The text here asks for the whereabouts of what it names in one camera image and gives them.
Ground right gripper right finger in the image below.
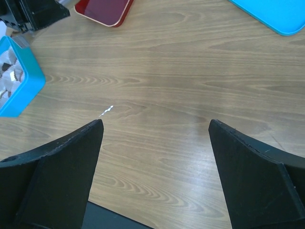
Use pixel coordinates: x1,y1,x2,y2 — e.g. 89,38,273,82
208,119,305,229

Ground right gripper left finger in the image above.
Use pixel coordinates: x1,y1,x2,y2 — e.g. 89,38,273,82
0,119,103,229

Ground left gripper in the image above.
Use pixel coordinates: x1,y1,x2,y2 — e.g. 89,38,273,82
0,0,70,31

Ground blue tin lid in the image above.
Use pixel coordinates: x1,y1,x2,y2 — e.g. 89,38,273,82
230,0,305,36

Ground metal tongs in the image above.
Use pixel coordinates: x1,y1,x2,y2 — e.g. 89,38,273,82
10,32,36,48

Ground white paper cup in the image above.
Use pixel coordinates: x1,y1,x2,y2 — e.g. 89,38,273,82
0,63,25,93
0,47,17,71

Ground blue tin box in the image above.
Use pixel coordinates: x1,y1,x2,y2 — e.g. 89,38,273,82
0,36,46,117

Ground red tray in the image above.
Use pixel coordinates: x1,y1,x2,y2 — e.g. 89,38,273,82
74,0,134,27

